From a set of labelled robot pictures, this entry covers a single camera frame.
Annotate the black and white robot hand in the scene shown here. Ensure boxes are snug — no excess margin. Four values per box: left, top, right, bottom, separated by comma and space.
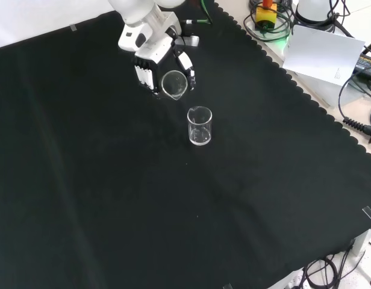
117, 12, 201, 100

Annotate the small clear glass beaker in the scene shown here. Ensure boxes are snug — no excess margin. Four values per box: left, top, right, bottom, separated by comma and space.
161, 70, 188, 102

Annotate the yellow emergency stop button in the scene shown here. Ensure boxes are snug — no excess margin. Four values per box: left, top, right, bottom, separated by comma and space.
255, 0, 278, 32

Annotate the black table cloth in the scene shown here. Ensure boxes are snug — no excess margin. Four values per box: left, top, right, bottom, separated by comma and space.
0, 0, 371, 289

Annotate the white lamp base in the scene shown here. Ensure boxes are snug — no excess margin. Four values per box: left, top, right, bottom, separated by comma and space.
294, 0, 337, 33

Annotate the pale white board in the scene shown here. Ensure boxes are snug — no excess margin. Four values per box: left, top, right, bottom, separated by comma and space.
282, 24, 366, 88

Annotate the black power adapter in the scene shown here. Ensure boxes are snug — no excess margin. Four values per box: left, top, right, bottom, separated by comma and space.
352, 51, 371, 79

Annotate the green cable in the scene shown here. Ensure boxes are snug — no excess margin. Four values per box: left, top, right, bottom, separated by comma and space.
242, 11, 292, 43

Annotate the black ribbed cable plug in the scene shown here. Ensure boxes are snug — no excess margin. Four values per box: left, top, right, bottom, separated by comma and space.
343, 117, 371, 144

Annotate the black floor cable bundle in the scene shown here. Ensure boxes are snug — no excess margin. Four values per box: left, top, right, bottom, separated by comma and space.
301, 249, 367, 289

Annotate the grey table leg bracket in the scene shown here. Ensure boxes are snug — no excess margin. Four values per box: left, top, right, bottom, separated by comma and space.
351, 224, 371, 256

